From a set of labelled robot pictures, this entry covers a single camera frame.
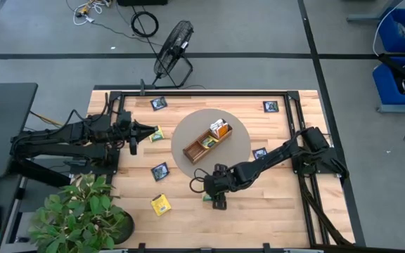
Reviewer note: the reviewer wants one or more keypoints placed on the green potted plant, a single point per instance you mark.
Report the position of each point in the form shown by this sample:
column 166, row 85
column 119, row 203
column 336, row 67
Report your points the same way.
column 79, row 214

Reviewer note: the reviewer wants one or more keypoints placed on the black stand bar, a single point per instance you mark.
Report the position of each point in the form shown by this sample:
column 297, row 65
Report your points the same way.
column 399, row 70

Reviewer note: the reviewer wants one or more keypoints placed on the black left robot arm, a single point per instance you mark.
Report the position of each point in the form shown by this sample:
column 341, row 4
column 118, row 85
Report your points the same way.
column 65, row 133

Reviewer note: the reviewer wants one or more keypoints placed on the black equipment case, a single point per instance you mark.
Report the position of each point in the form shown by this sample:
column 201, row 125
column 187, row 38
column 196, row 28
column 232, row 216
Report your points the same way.
column 142, row 2

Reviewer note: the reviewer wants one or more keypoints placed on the dark blackcurrant Ahmad tea packet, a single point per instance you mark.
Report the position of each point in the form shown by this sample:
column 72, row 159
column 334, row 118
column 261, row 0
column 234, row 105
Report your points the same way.
column 158, row 103
column 270, row 106
column 160, row 171
column 259, row 153

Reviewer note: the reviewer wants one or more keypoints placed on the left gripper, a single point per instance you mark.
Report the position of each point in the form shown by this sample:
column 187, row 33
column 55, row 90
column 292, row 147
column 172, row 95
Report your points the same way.
column 130, row 130

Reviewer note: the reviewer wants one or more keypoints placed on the black floor fan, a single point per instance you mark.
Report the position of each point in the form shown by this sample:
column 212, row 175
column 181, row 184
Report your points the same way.
column 172, row 49

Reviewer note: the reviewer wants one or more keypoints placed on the black desk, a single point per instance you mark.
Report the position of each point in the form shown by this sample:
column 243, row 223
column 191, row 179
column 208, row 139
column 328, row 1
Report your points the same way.
column 5, row 133

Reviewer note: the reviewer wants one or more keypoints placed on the wooden tea organizer box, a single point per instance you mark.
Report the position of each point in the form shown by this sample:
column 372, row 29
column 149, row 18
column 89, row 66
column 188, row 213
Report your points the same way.
column 193, row 151

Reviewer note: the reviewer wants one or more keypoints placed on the round beige mat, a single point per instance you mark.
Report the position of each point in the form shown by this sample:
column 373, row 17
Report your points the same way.
column 230, row 158

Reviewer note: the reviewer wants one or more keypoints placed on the blue storage bin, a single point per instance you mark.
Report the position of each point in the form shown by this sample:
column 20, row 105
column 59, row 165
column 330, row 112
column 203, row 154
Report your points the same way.
column 385, row 88
column 387, row 38

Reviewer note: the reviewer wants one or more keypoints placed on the grey desk leg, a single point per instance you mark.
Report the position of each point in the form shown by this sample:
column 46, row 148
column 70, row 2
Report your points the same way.
column 364, row 17

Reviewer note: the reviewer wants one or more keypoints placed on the black plant pot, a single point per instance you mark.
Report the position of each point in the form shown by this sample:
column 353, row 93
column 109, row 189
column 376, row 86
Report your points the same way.
column 127, row 228

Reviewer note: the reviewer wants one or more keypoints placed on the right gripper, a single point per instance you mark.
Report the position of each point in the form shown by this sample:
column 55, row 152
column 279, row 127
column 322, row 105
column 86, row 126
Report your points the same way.
column 217, row 182

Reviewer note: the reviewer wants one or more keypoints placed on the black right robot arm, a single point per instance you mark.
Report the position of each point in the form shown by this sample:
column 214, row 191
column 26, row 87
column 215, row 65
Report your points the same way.
column 276, row 154

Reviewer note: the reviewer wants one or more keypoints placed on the black aluminium table frame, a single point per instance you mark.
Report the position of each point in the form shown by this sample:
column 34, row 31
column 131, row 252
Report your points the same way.
column 206, row 93

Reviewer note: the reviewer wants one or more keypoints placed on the yellow green tea packet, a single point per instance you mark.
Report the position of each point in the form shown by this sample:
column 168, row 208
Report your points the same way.
column 206, row 197
column 209, row 142
column 160, row 205
column 159, row 136

